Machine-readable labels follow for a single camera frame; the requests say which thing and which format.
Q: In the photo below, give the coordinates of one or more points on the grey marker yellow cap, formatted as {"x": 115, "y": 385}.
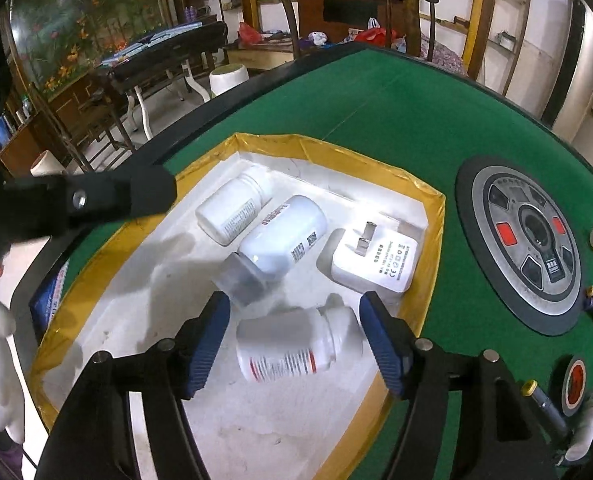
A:
{"x": 546, "y": 407}

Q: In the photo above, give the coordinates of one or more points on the red plastic bag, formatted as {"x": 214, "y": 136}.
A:
{"x": 376, "y": 35}
{"x": 249, "y": 35}

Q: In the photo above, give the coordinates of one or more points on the black mahjong table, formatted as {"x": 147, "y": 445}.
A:
{"x": 176, "y": 45}

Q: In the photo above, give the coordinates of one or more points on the patterned seat cushion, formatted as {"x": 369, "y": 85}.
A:
{"x": 446, "y": 57}

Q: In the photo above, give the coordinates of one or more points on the white bottle red label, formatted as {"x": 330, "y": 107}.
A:
{"x": 286, "y": 345}

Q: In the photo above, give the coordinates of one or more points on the small white pill bottle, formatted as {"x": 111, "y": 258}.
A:
{"x": 226, "y": 210}

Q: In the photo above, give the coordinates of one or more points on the white power adapter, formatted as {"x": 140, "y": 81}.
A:
{"x": 376, "y": 265}

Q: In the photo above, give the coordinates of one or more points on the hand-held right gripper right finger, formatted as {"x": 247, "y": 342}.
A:
{"x": 384, "y": 347}

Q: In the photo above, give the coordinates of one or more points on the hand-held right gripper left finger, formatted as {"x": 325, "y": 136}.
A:
{"x": 205, "y": 352}

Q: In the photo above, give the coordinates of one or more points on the dark wooden chair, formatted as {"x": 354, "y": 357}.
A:
{"x": 387, "y": 15}
{"x": 290, "y": 25}

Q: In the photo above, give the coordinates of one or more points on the white waste bin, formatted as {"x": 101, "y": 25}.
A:
{"x": 229, "y": 80}

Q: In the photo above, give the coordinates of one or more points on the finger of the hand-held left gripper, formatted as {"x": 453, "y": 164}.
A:
{"x": 111, "y": 197}

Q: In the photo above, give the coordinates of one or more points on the small white toy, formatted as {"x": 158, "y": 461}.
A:
{"x": 319, "y": 37}

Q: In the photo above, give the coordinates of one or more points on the red blue label sticker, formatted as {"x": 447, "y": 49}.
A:
{"x": 51, "y": 300}

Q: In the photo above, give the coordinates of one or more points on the wooden wall shelf unit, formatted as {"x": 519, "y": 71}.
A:
{"x": 481, "y": 10}

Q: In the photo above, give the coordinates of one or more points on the standing air conditioner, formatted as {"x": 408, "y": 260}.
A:
{"x": 591, "y": 60}

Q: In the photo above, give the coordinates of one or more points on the round grey table control panel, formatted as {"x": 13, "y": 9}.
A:
{"x": 521, "y": 285}

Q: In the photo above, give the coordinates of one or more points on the white bottle green label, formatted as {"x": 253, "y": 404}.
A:
{"x": 589, "y": 420}

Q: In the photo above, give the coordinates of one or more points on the white foam tray yellow tape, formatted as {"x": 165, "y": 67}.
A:
{"x": 126, "y": 310}

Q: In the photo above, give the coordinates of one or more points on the white bottle clear cap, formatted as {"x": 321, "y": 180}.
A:
{"x": 281, "y": 240}

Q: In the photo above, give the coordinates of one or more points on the wooden side cabinet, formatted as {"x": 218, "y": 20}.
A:
{"x": 66, "y": 95}

